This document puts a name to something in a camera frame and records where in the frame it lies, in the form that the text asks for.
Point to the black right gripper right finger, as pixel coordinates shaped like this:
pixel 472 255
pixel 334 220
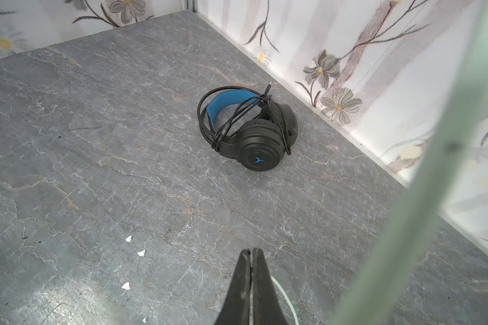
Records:
pixel 266 308

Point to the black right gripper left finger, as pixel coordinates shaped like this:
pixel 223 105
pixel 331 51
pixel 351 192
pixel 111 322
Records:
pixel 235 310

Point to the mint green headphones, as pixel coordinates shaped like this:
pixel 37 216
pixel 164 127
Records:
pixel 407 78

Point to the black blue headphones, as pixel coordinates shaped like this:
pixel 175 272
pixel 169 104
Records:
pixel 247 126

